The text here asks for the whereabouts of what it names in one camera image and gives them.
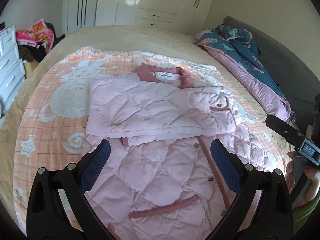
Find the orange plaid blanket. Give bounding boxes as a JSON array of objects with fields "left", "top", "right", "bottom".
[{"left": 12, "top": 46, "right": 288, "bottom": 235}]

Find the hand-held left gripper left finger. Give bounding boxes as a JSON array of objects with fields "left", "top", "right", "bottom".
[{"left": 26, "top": 139, "right": 111, "bottom": 240}]

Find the person's right forearm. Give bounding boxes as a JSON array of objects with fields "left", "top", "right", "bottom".
[{"left": 292, "top": 192, "right": 320, "bottom": 228}]

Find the pink quilted jacket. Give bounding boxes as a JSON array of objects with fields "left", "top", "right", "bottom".
[{"left": 81, "top": 64, "right": 288, "bottom": 240}]

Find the grey padded headboard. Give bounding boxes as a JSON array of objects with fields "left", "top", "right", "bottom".
[{"left": 220, "top": 15, "right": 320, "bottom": 135}]

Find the person's right hand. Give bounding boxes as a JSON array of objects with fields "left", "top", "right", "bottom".
[{"left": 285, "top": 150, "right": 320, "bottom": 206}]

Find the white wardrobe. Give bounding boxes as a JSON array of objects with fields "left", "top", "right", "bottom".
[{"left": 95, "top": 0, "right": 219, "bottom": 34}]

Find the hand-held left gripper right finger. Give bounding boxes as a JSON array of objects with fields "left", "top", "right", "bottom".
[{"left": 210, "top": 139, "right": 293, "bottom": 240}]

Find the white drawer chest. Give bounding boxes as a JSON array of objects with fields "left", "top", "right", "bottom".
[{"left": 0, "top": 24, "right": 27, "bottom": 110}]

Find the dark clothes pile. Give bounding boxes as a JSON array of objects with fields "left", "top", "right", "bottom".
[{"left": 19, "top": 22, "right": 66, "bottom": 63}]

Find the white door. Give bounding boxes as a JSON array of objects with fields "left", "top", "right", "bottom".
[{"left": 62, "top": 0, "right": 98, "bottom": 34}]

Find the pink printed cloth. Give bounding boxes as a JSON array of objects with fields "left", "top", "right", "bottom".
[{"left": 15, "top": 18, "right": 55, "bottom": 53}]

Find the bed with beige sheet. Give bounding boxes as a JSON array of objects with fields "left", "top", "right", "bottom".
[{"left": 0, "top": 25, "right": 298, "bottom": 205}]

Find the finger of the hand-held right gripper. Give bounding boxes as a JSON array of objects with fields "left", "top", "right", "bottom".
[{"left": 265, "top": 114, "right": 302, "bottom": 147}]

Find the blue floral quilt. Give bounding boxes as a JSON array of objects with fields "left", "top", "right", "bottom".
[{"left": 194, "top": 24, "right": 293, "bottom": 122}]

